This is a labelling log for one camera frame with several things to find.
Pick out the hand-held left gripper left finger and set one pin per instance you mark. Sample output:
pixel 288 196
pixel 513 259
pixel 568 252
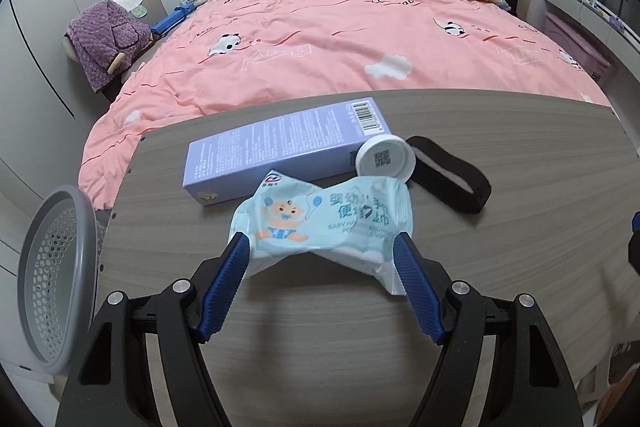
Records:
pixel 225 287

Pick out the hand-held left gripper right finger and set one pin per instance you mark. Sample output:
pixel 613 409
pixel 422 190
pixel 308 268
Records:
pixel 417 287

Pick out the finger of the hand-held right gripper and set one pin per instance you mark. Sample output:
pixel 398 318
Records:
pixel 636 222

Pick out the light blue wet wipes packet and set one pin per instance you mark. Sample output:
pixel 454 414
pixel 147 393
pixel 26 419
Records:
pixel 320 227

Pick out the grey mesh plastic basket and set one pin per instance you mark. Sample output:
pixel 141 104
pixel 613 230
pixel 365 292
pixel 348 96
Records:
pixel 55 282

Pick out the white round cap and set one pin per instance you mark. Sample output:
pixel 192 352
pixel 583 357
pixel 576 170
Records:
pixel 385 157

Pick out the long purple cardboard box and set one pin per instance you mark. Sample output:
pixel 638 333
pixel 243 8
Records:
pixel 280 147

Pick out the pink panda print blanket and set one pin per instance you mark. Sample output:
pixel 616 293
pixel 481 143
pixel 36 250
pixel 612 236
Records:
pixel 325 42

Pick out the blue folded umbrella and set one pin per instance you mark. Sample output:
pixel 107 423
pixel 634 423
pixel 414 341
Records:
pixel 170 19

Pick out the purple fleece robe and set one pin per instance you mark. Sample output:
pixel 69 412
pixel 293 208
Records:
pixel 102 42

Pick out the white cloth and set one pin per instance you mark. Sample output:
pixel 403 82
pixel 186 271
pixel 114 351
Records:
pixel 127 2

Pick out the white metal rail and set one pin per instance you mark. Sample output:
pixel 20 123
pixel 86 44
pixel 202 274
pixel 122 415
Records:
pixel 607 7

